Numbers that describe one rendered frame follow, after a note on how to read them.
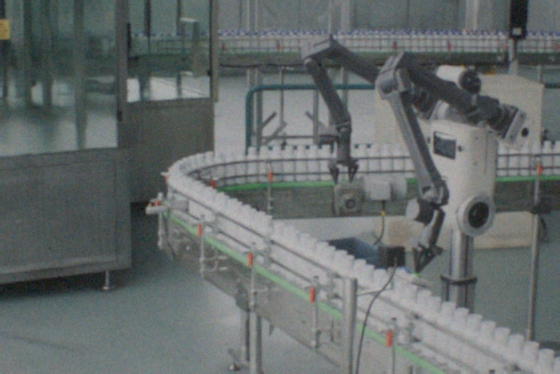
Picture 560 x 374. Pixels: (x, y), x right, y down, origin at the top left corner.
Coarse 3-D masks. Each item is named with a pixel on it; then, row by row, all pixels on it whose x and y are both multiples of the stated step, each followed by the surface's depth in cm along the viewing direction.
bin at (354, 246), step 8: (328, 240) 456; (336, 240) 458; (344, 240) 460; (352, 240) 461; (360, 240) 457; (336, 248) 459; (344, 248) 460; (352, 248) 462; (360, 248) 457; (368, 248) 452; (376, 248) 446; (360, 256) 458; (368, 256) 452; (376, 256) 447; (368, 264) 430; (376, 264) 432; (248, 312) 440; (272, 328) 422
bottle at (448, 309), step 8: (448, 304) 307; (448, 312) 304; (440, 320) 304; (448, 320) 303; (448, 328) 303; (440, 336) 305; (448, 336) 304; (440, 344) 305; (448, 344) 304; (440, 360) 306
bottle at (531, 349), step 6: (528, 342) 275; (534, 342) 275; (528, 348) 272; (534, 348) 272; (528, 354) 272; (534, 354) 272; (522, 360) 273; (528, 360) 272; (534, 360) 272; (522, 366) 273; (528, 366) 272; (534, 366) 272
